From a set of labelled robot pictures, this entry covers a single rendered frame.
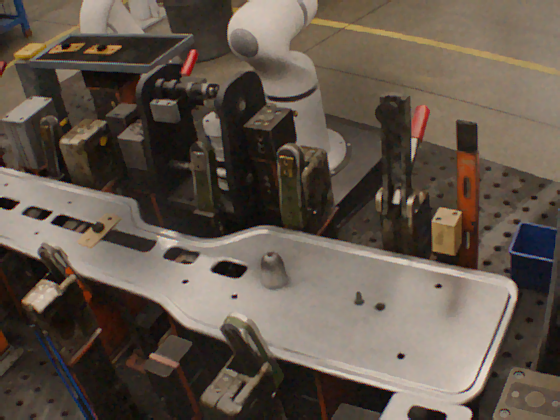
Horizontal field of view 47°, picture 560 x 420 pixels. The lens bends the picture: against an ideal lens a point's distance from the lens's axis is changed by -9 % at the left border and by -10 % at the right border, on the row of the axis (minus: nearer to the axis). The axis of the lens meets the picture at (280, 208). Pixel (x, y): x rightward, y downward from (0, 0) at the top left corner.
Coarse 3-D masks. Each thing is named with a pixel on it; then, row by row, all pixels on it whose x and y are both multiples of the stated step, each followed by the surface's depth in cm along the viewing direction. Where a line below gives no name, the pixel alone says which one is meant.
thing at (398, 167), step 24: (384, 96) 89; (408, 96) 88; (384, 120) 87; (408, 120) 89; (384, 144) 92; (408, 144) 91; (384, 168) 93; (408, 168) 92; (384, 192) 95; (408, 192) 94
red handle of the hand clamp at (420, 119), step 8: (416, 112) 99; (424, 112) 98; (416, 120) 98; (424, 120) 98; (416, 128) 98; (424, 128) 98; (416, 136) 97; (416, 144) 97; (416, 152) 97; (400, 192) 95; (392, 200) 96; (400, 200) 95
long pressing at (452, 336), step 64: (0, 192) 129; (64, 192) 125; (128, 256) 106; (256, 256) 101; (320, 256) 99; (384, 256) 96; (192, 320) 93; (256, 320) 91; (320, 320) 89; (384, 320) 87; (448, 320) 85; (512, 320) 83; (384, 384) 79; (448, 384) 77
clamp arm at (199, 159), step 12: (204, 144) 109; (192, 156) 110; (204, 156) 109; (192, 168) 111; (204, 168) 110; (216, 168) 112; (204, 180) 111; (216, 180) 112; (204, 192) 112; (216, 192) 113; (204, 204) 113; (216, 204) 114
